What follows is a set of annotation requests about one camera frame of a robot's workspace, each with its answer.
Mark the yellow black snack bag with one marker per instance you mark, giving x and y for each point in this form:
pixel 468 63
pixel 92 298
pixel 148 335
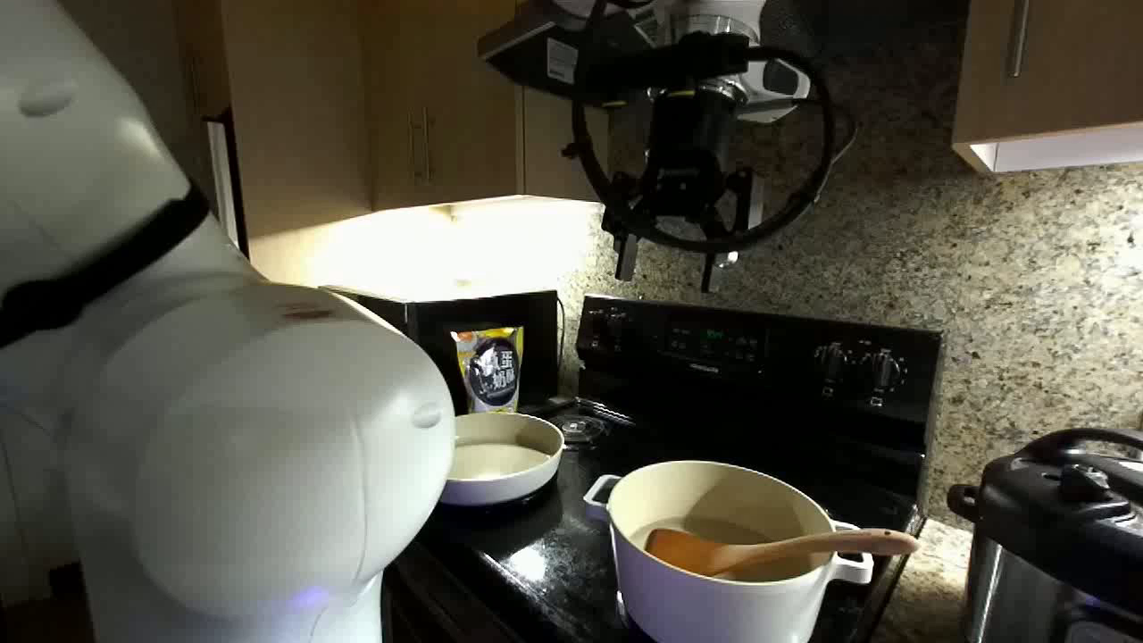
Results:
pixel 486 369

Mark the black electric stove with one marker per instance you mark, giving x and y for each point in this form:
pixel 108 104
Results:
pixel 761 381

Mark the silver black pressure cooker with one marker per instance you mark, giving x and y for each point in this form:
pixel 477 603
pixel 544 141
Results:
pixel 1060 539

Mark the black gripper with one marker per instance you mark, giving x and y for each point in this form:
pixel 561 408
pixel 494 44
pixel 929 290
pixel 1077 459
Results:
pixel 683 144

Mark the white shallow pan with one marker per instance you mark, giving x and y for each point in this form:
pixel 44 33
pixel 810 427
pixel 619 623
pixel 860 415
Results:
pixel 504 459

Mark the wooden upper cabinet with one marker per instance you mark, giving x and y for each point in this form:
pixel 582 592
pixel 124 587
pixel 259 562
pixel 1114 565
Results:
pixel 1060 72
pixel 357 109

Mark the wooden cooking spoon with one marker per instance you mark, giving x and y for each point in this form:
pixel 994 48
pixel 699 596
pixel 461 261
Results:
pixel 761 556

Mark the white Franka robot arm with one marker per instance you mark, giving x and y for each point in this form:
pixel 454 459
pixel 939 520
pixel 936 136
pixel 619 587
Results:
pixel 237 451

